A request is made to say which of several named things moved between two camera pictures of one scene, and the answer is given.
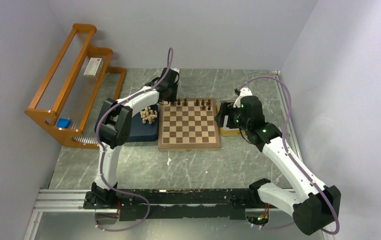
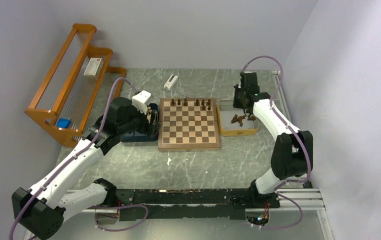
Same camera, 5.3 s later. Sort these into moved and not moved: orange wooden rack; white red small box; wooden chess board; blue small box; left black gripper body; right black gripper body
Moved: right black gripper body; left black gripper body
Not moved: orange wooden rack; blue small box; wooden chess board; white red small box
